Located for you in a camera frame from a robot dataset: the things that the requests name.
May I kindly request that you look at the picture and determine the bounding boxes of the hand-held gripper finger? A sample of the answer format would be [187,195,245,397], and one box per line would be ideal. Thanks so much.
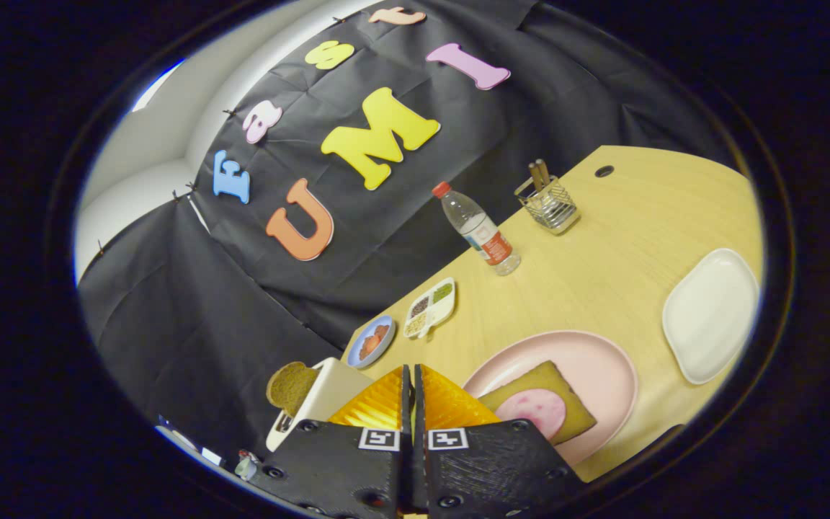
[249,364,416,519]
[414,364,589,519]

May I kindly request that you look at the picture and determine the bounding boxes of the brown toast slice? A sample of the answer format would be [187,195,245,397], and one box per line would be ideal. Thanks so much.
[266,361,321,417]

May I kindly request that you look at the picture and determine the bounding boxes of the small blue plate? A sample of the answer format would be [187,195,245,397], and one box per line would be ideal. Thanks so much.
[347,315,396,370]

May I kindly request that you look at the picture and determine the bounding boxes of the white toaster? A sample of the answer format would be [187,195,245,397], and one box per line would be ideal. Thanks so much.
[266,357,376,453]

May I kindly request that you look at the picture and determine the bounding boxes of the tomato slices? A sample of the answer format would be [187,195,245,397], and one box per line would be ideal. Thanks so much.
[359,324,392,361]

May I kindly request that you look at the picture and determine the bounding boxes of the white divided condiment dish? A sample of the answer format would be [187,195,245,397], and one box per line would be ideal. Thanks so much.
[403,278,457,340]

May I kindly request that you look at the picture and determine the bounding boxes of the pink ham slice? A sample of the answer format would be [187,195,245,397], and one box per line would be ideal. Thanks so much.
[496,389,567,440]

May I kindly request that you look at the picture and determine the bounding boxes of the brown bread slice with ham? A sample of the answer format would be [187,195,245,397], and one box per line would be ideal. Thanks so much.
[478,360,598,445]

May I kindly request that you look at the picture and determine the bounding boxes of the clear plastic water bottle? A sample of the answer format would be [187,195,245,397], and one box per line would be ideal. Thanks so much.
[432,181,522,277]

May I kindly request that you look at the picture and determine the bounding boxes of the round pink plate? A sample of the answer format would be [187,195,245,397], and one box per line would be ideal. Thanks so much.
[462,330,639,468]

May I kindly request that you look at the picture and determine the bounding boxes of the white rounded square plate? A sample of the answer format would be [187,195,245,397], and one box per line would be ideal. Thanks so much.
[661,248,760,385]

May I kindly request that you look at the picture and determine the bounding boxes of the ceiling light panel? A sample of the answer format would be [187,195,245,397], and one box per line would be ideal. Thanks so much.
[133,61,184,112]

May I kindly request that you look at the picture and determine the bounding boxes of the metal wire utensil holder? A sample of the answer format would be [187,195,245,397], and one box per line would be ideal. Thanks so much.
[514,177,580,236]

